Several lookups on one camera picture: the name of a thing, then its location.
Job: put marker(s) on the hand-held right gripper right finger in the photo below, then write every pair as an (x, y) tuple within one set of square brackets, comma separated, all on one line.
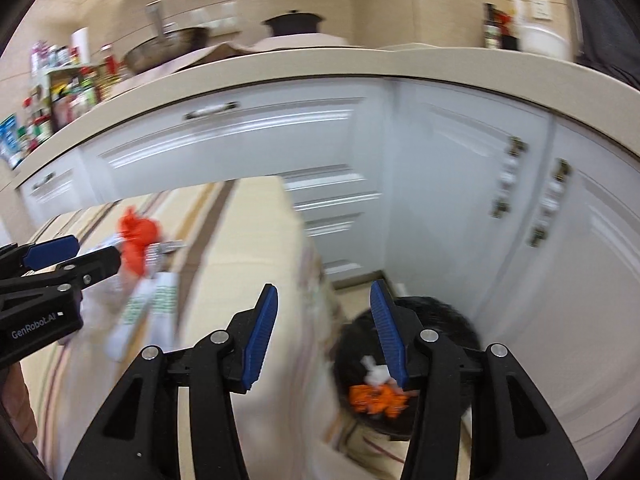
[(387, 330)]

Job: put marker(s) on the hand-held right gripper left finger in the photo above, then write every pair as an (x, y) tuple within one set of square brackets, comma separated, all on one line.
[(260, 335)]

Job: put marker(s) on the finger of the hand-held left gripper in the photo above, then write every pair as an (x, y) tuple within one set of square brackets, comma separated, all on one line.
[(50, 252), (100, 262)]

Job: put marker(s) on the red plastic bag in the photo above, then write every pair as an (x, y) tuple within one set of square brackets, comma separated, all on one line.
[(137, 240)]

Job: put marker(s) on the white packet with green print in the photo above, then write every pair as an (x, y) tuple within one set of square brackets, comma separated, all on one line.
[(132, 310), (164, 305)]

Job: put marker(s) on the black trash bin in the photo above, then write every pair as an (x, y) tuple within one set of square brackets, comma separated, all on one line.
[(450, 320)]

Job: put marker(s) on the silver wrapper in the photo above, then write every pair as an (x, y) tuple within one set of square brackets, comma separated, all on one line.
[(165, 248)]

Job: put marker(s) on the person's left hand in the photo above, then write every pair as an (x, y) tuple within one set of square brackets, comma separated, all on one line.
[(17, 400)]

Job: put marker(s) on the white crumpled tissue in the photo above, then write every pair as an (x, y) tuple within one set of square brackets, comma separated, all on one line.
[(377, 372)]

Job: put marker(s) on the small white cabinet drawer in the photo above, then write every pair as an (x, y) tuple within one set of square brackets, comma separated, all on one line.
[(55, 200)]

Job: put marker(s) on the orange wrapper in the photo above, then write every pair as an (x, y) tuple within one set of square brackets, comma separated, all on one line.
[(372, 400)]

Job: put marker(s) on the striped beige tablecloth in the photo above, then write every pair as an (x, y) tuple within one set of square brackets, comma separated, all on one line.
[(240, 240)]

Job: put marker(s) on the white panelled cabinet front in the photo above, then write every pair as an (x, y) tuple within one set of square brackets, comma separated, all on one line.
[(340, 240)]

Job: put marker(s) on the white cabinet door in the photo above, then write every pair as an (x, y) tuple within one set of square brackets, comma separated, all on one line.
[(450, 185), (590, 310)]

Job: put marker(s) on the rack of condiment bottles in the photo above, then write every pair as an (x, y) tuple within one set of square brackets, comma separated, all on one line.
[(65, 95)]

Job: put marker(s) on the wide white cabinet drawer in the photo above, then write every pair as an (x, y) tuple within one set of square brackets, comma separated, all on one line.
[(250, 145)]

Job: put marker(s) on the metal wok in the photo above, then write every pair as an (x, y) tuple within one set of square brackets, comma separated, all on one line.
[(165, 50)]

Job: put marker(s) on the pink cover cloth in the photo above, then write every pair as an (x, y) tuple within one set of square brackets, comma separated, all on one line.
[(300, 44)]

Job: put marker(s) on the dark glass bottle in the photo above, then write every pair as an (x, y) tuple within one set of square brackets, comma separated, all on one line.
[(491, 27), (510, 35)]

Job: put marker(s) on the white rice cooker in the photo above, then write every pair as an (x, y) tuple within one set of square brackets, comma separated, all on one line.
[(545, 40)]

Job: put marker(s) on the dark cloth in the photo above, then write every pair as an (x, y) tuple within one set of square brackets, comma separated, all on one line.
[(605, 15)]

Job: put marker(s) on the white wall sockets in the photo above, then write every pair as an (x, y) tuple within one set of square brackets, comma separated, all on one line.
[(217, 15)]

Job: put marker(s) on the white wall switch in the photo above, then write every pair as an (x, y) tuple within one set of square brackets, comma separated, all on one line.
[(535, 9)]

